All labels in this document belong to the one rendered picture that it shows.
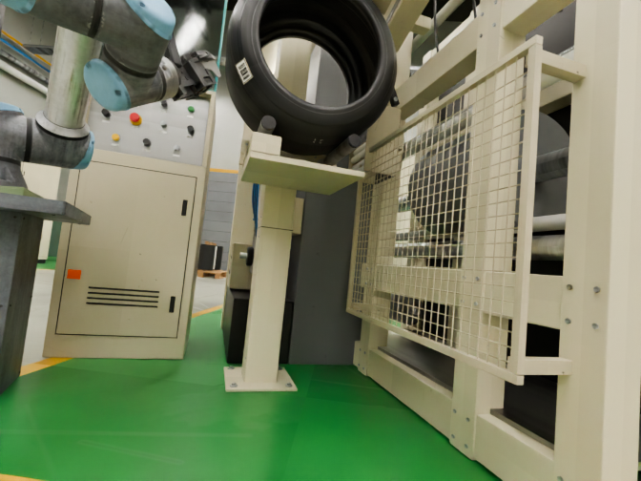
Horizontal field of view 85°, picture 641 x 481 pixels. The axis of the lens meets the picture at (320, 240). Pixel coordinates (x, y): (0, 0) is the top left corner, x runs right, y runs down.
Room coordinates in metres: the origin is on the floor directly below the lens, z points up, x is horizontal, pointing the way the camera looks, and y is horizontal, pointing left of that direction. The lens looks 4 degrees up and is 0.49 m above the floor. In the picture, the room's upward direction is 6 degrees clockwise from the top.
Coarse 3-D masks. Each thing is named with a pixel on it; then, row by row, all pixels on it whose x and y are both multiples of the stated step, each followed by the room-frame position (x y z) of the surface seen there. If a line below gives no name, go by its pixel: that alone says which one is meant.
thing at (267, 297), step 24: (288, 48) 1.41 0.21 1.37; (288, 72) 1.41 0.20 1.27; (264, 192) 1.40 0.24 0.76; (288, 192) 1.43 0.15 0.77; (264, 216) 1.40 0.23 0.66; (288, 216) 1.43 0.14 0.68; (264, 240) 1.40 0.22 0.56; (288, 240) 1.43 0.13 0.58; (264, 264) 1.41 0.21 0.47; (288, 264) 1.44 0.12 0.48; (264, 288) 1.41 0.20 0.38; (264, 312) 1.41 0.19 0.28; (264, 336) 1.42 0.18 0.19; (264, 360) 1.42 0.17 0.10
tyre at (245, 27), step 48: (240, 0) 1.01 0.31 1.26; (288, 0) 1.21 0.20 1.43; (336, 0) 1.20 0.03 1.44; (240, 48) 1.00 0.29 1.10; (336, 48) 1.36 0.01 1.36; (384, 48) 1.12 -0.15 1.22; (240, 96) 1.09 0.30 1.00; (288, 96) 1.03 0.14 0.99; (384, 96) 1.14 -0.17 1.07; (288, 144) 1.19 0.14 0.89; (336, 144) 1.19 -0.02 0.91
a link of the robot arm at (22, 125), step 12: (0, 108) 1.06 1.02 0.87; (12, 108) 1.09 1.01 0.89; (0, 120) 1.06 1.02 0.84; (12, 120) 1.09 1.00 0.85; (24, 120) 1.11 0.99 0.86; (0, 132) 1.07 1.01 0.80; (12, 132) 1.08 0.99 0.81; (24, 132) 1.10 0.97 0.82; (0, 144) 1.07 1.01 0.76; (12, 144) 1.09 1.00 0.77; (24, 144) 1.11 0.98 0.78; (12, 156) 1.10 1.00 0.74; (24, 156) 1.13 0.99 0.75
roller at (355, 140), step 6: (348, 138) 1.10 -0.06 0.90; (354, 138) 1.11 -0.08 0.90; (360, 138) 1.11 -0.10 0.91; (342, 144) 1.15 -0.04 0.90; (348, 144) 1.11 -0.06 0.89; (354, 144) 1.11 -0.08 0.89; (360, 144) 1.12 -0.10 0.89; (336, 150) 1.22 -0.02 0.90; (342, 150) 1.17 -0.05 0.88; (348, 150) 1.14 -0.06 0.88; (330, 156) 1.28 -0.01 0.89; (336, 156) 1.23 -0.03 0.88; (342, 156) 1.21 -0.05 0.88; (324, 162) 1.35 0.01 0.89; (330, 162) 1.31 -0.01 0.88; (336, 162) 1.30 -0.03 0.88
